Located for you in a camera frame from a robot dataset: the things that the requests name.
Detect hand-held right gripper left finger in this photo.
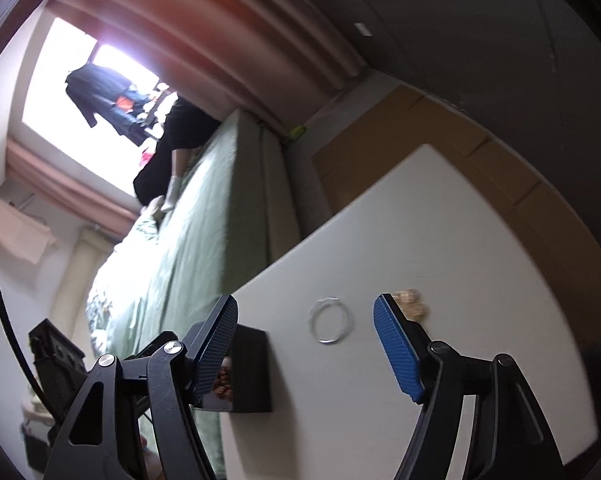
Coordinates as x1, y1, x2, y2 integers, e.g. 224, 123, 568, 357
43, 294, 240, 480

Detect black cable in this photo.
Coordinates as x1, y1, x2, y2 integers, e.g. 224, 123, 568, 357
0, 247, 56, 413

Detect beige hanging cloth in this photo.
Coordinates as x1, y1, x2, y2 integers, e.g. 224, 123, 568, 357
0, 198, 58, 264

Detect narrow pink curtain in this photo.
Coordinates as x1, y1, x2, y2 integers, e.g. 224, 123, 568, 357
5, 137, 141, 238

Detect brown bead bracelet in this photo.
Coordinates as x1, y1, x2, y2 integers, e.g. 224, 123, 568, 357
213, 355, 235, 401

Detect beige headboard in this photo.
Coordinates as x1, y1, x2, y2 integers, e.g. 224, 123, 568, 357
55, 227, 116, 321

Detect floral quilt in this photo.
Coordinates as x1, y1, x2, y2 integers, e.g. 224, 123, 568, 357
85, 255, 131, 356

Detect light wooden bead bracelet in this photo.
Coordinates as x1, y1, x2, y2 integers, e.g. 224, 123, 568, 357
391, 287, 427, 320

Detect black box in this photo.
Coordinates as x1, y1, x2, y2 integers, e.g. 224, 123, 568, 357
200, 324, 274, 414

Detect green blanket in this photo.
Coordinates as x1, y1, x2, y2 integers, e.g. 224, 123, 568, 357
86, 109, 246, 480

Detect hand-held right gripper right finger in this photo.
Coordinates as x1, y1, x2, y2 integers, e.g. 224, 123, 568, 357
373, 292, 566, 480

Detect hanging dark clothes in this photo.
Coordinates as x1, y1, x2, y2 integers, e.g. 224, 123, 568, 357
65, 62, 154, 146

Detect flat cardboard sheet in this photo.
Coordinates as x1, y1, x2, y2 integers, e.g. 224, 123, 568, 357
310, 84, 596, 341

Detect beige bed frame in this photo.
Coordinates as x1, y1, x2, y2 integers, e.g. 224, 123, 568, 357
225, 107, 333, 286

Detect wide pink curtain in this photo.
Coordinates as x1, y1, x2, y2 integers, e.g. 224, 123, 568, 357
55, 0, 376, 141

